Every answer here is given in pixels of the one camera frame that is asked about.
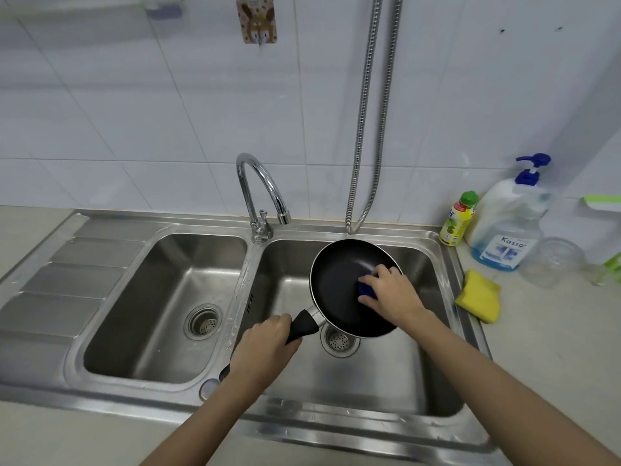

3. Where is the person's left hand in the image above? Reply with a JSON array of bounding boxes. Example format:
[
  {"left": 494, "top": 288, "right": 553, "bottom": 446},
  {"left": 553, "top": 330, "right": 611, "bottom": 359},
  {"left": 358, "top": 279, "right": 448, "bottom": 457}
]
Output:
[{"left": 227, "top": 314, "right": 303, "bottom": 387}]

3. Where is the person's right hand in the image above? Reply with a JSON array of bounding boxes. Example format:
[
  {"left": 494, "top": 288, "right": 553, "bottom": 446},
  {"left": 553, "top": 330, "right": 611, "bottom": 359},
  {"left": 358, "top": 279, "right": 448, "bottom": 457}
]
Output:
[{"left": 358, "top": 264, "right": 429, "bottom": 331}]

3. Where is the blue scrub sponge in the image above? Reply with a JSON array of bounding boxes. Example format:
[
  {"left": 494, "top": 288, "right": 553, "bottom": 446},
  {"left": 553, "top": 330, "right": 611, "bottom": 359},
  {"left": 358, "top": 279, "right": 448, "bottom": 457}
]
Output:
[{"left": 358, "top": 272, "right": 384, "bottom": 302}]

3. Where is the black frying pan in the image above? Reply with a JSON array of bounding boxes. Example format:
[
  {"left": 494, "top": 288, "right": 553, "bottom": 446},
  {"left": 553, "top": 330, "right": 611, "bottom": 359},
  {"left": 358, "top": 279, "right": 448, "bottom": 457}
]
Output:
[{"left": 218, "top": 239, "right": 406, "bottom": 384}]

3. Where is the person's left forearm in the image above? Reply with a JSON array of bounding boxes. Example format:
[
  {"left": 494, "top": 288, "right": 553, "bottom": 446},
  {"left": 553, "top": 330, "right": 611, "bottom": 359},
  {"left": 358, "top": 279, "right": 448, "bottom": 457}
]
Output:
[{"left": 154, "top": 369, "right": 263, "bottom": 466}]

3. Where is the person's right forearm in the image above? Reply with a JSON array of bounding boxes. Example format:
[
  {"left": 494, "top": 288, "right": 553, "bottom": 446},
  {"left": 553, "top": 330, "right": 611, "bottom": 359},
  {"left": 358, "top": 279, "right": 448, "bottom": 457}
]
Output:
[{"left": 394, "top": 305, "right": 621, "bottom": 466}]

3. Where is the round metal drain strainer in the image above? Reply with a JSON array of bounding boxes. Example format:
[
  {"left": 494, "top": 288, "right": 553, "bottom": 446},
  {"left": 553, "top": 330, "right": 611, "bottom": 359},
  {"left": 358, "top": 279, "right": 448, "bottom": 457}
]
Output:
[
  {"left": 320, "top": 325, "right": 363, "bottom": 358},
  {"left": 183, "top": 305, "right": 223, "bottom": 341}
]

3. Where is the yellow sponge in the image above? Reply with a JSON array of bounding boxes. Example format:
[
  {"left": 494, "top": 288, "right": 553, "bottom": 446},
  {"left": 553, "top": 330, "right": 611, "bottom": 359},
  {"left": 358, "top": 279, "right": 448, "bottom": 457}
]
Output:
[{"left": 454, "top": 270, "right": 502, "bottom": 325}]

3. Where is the small yellow bottle green cap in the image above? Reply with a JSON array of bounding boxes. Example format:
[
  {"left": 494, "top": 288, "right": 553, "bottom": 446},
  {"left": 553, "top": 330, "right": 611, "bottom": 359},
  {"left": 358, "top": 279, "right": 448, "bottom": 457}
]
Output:
[{"left": 439, "top": 190, "right": 480, "bottom": 247}]

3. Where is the stainless steel double sink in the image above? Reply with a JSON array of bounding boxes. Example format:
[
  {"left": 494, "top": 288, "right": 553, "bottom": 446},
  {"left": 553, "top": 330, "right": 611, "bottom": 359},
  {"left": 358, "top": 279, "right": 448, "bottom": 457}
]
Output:
[{"left": 0, "top": 208, "right": 496, "bottom": 466}]

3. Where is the chrome gooseneck faucet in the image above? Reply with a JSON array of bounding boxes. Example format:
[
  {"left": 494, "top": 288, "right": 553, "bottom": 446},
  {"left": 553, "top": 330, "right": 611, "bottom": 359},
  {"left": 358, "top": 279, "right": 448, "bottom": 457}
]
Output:
[{"left": 236, "top": 152, "right": 292, "bottom": 244}]

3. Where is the blue pump soap bottle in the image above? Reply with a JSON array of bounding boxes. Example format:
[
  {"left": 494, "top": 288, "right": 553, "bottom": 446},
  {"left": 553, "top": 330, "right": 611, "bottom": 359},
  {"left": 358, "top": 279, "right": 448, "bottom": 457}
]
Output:
[{"left": 468, "top": 153, "right": 554, "bottom": 272}]

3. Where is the clear glass jar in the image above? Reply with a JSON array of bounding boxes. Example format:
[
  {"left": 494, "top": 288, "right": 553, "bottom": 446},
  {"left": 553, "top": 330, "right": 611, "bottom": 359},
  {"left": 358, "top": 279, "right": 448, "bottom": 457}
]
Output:
[{"left": 517, "top": 236, "right": 586, "bottom": 289}]

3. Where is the green plastic rack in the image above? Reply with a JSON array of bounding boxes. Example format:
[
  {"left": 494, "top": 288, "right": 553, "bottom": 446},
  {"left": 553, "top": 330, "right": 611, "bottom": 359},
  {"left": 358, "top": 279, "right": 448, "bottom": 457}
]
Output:
[{"left": 582, "top": 193, "right": 621, "bottom": 287}]

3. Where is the metal shower hose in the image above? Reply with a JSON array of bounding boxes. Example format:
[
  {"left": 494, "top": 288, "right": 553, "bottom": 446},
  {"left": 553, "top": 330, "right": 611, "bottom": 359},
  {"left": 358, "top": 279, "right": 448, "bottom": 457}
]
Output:
[{"left": 345, "top": 0, "right": 405, "bottom": 236}]

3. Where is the rabbit print wall hook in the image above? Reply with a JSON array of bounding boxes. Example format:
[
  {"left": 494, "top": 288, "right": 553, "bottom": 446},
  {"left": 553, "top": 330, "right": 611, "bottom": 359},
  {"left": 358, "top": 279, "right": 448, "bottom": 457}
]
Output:
[{"left": 236, "top": 0, "right": 278, "bottom": 47}]

